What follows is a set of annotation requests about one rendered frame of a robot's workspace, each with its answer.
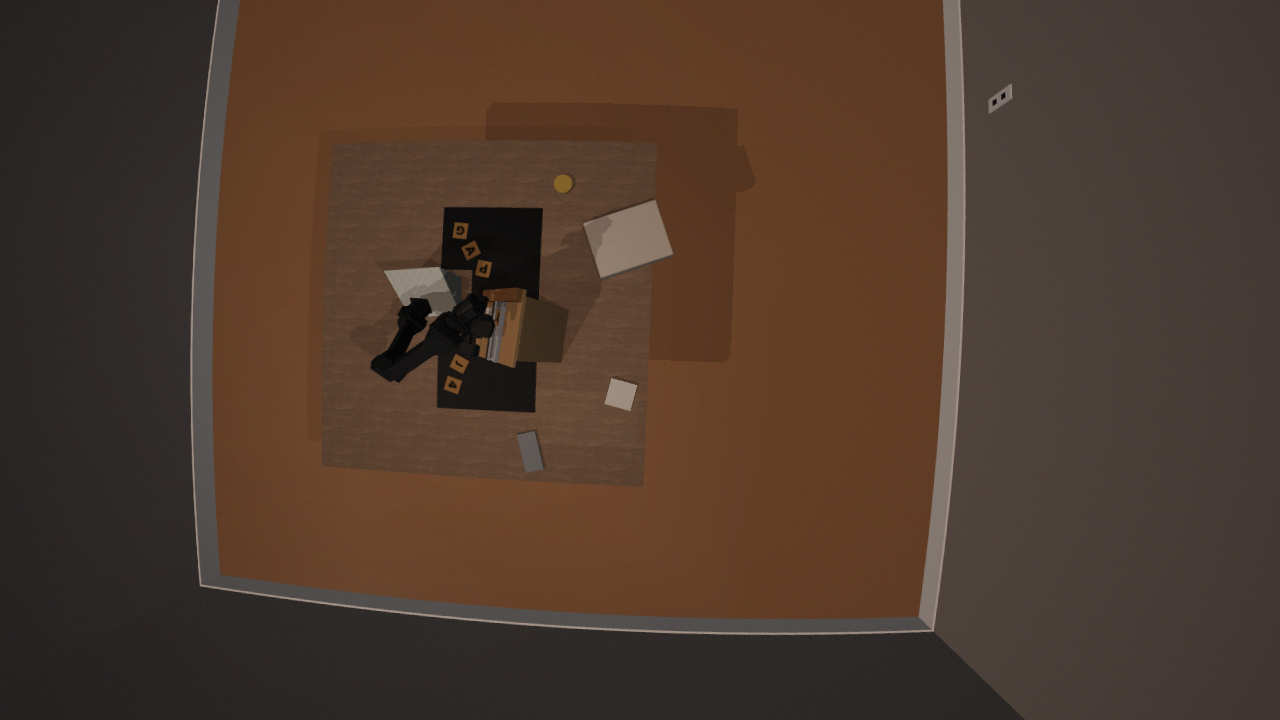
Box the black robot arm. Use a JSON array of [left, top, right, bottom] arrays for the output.
[[371, 295, 495, 382]]

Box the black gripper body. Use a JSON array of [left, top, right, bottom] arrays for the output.
[[458, 293, 489, 357]]

